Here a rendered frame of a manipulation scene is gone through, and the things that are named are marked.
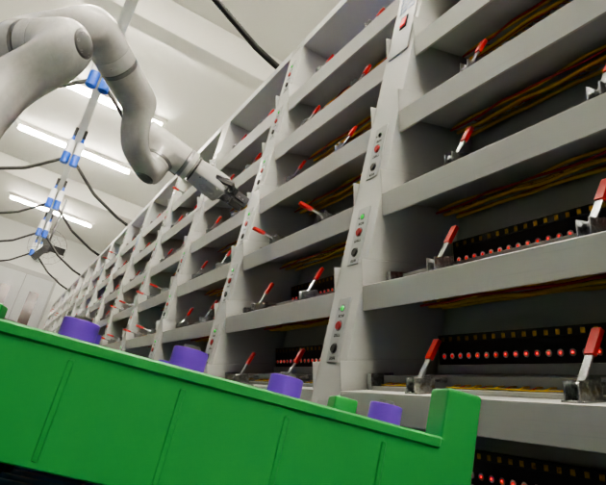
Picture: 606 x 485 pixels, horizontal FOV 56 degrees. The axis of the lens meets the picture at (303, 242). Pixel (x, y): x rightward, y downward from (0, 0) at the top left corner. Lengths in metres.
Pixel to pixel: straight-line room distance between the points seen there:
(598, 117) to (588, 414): 0.36
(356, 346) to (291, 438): 0.76
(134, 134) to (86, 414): 1.25
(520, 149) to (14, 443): 0.75
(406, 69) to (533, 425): 0.81
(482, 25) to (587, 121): 0.54
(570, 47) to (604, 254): 0.45
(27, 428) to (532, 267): 0.62
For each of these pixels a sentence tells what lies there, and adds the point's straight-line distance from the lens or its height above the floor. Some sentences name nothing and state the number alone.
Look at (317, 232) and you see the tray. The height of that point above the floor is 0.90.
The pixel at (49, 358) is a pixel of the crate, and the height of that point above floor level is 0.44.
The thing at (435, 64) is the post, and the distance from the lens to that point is 1.33.
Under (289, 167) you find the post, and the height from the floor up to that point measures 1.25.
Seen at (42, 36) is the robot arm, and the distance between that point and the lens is 1.21.
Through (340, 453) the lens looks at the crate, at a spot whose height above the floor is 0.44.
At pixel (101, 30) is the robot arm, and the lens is 1.38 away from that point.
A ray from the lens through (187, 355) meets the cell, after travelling 0.30.
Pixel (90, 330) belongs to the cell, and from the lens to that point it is 0.30.
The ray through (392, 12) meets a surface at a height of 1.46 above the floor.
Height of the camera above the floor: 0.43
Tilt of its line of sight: 19 degrees up
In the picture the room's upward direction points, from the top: 14 degrees clockwise
